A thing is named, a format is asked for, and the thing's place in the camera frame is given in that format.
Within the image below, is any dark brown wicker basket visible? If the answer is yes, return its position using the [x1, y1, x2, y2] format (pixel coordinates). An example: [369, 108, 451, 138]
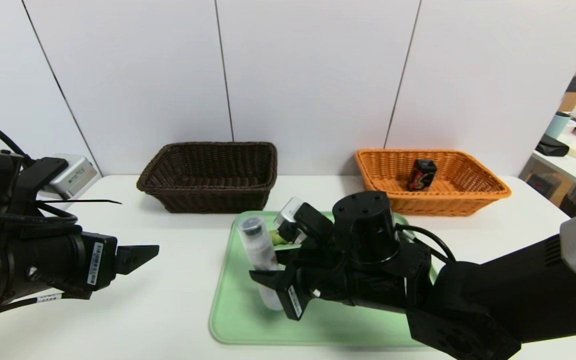
[136, 141, 278, 214]

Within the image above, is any black pouch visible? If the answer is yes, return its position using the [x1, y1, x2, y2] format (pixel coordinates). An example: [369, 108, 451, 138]
[535, 133, 571, 157]

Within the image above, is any white plastic bottle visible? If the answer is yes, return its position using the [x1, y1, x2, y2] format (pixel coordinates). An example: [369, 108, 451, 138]
[238, 215, 285, 312]

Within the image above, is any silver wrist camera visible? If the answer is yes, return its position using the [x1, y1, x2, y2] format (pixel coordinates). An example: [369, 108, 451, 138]
[274, 197, 334, 243]
[38, 154, 98, 200]

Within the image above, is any orange wicker basket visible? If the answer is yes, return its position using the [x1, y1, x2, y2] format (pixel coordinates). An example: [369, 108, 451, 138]
[354, 148, 513, 217]

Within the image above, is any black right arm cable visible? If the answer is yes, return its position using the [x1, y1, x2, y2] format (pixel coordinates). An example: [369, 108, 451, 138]
[395, 224, 456, 265]

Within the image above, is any thin black cable tie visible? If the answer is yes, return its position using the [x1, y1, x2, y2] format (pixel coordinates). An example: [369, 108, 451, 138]
[38, 199, 122, 206]

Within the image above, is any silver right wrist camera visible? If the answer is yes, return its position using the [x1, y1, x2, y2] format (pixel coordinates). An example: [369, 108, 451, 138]
[274, 197, 334, 243]

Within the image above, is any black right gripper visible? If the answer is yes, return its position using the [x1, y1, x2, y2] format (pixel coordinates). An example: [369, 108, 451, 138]
[248, 244, 352, 322]

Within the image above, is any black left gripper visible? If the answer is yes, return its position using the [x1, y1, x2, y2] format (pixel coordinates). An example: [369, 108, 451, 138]
[13, 231, 160, 292]

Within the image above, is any teal cup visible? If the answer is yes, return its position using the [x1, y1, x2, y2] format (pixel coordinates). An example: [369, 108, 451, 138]
[545, 110, 573, 140]

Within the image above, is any light green plastic tray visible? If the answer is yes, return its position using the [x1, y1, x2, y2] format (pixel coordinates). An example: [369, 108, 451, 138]
[208, 210, 441, 347]

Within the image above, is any black red gum box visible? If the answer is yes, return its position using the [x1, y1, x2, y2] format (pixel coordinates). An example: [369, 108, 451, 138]
[407, 158, 438, 192]

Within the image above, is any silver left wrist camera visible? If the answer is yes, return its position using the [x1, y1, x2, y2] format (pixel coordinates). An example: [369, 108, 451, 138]
[38, 154, 98, 200]

